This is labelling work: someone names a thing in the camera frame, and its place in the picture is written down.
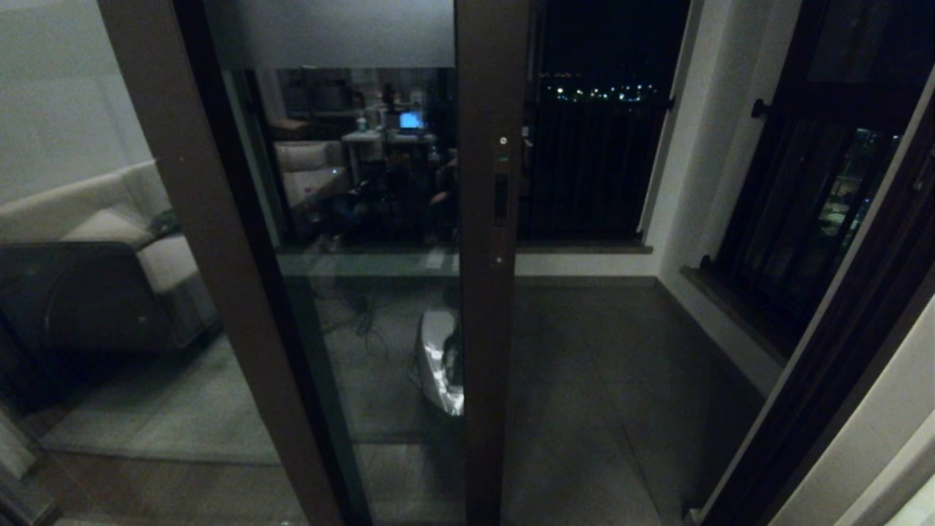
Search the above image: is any brown framed sliding glass door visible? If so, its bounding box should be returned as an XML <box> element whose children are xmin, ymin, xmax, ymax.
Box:
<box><xmin>205</xmin><ymin>0</ymin><xmax>530</xmax><ymax>526</ymax></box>

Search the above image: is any black metal balcony railing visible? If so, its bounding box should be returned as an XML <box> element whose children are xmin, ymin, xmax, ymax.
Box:
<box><xmin>520</xmin><ymin>95</ymin><xmax>674</xmax><ymax>240</ymax></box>

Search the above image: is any brown framed fixed glass door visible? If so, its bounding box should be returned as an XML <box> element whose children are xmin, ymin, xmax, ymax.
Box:
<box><xmin>0</xmin><ymin>0</ymin><xmax>348</xmax><ymax>526</ymax></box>

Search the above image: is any grey floor rug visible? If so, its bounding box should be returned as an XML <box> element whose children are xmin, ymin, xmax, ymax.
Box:
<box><xmin>37</xmin><ymin>332</ymin><xmax>282</xmax><ymax>466</ymax></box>

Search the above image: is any black window guard railing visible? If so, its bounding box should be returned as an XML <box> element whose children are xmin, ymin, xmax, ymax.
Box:
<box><xmin>700</xmin><ymin>99</ymin><xmax>907</xmax><ymax>344</ymax></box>

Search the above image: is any grey and beige sofa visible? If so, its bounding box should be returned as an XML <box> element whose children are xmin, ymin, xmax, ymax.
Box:
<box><xmin>0</xmin><ymin>159</ymin><xmax>220</xmax><ymax>359</ymax></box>

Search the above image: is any dark brown door jamb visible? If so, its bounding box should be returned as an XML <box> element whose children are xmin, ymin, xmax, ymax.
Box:
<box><xmin>698</xmin><ymin>69</ymin><xmax>935</xmax><ymax>526</ymax></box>

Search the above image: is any dark framed window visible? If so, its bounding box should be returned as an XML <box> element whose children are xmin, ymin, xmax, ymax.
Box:
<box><xmin>712</xmin><ymin>0</ymin><xmax>935</xmax><ymax>362</ymax></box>

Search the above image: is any recessed metal door handle plate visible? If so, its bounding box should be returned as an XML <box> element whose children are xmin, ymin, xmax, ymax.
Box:
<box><xmin>492</xmin><ymin>133</ymin><xmax>512</xmax><ymax>265</ymax></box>

